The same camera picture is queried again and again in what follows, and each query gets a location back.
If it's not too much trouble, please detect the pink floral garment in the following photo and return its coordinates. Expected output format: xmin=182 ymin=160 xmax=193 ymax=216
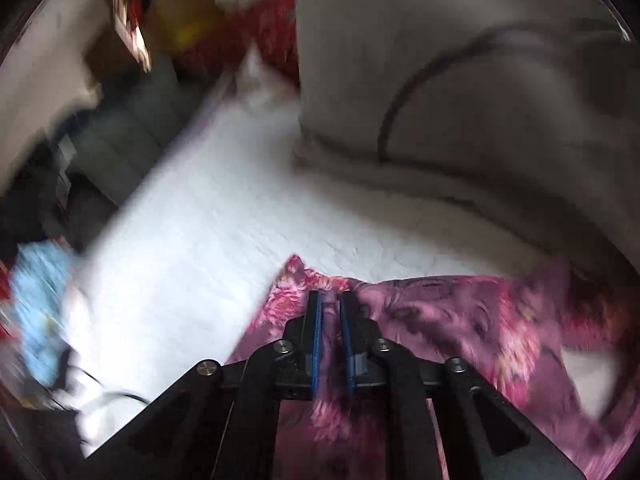
xmin=231 ymin=257 xmax=639 ymax=479

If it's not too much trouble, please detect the white quilted mattress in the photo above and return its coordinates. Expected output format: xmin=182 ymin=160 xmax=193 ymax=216
xmin=64 ymin=44 xmax=622 ymax=451

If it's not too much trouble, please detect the dark jacket pile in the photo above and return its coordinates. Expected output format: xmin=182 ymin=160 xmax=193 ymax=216
xmin=1 ymin=63 xmax=207 ymax=266

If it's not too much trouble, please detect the grey floral pillow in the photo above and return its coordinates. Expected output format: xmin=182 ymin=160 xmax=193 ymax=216
xmin=295 ymin=0 xmax=639 ymax=271

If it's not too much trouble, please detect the yellow box clutter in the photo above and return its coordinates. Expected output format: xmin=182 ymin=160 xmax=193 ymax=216
xmin=106 ymin=0 xmax=224 ymax=72

